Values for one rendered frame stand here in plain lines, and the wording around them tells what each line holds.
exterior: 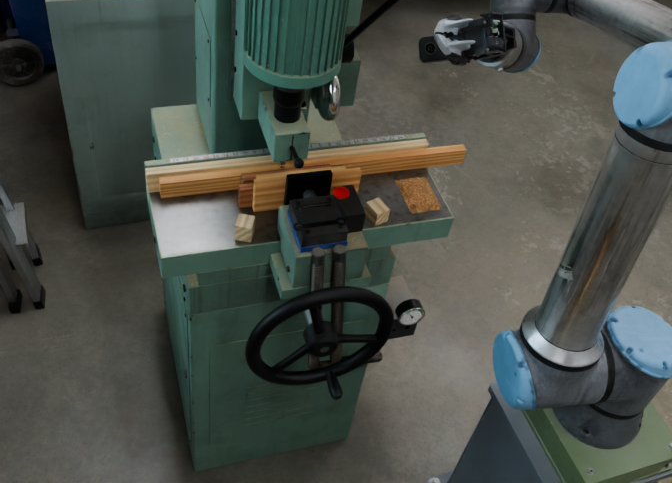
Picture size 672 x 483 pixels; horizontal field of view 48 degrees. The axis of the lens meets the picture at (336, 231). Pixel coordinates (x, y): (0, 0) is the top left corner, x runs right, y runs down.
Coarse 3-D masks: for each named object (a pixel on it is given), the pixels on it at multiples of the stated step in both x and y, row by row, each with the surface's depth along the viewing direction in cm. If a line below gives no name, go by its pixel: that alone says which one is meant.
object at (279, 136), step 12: (264, 96) 149; (264, 108) 147; (264, 120) 149; (276, 120) 144; (300, 120) 145; (264, 132) 150; (276, 132) 142; (288, 132) 142; (300, 132) 143; (276, 144) 143; (288, 144) 144; (300, 144) 145; (276, 156) 145; (288, 156) 146; (300, 156) 147
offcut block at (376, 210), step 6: (378, 198) 153; (366, 204) 152; (372, 204) 151; (378, 204) 152; (384, 204) 152; (366, 210) 153; (372, 210) 151; (378, 210) 150; (384, 210) 151; (366, 216) 153; (372, 216) 151; (378, 216) 150; (384, 216) 151; (372, 222) 152; (378, 222) 152
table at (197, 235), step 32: (224, 192) 153; (384, 192) 159; (160, 224) 145; (192, 224) 146; (224, 224) 147; (256, 224) 148; (384, 224) 153; (416, 224) 154; (448, 224) 158; (160, 256) 140; (192, 256) 142; (224, 256) 144; (256, 256) 147; (288, 288) 142
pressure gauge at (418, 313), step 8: (400, 304) 167; (408, 304) 166; (416, 304) 167; (400, 312) 167; (408, 312) 166; (416, 312) 167; (424, 312) 168; (400, 320) 167; (408, 320) 169; (416, 320) 170
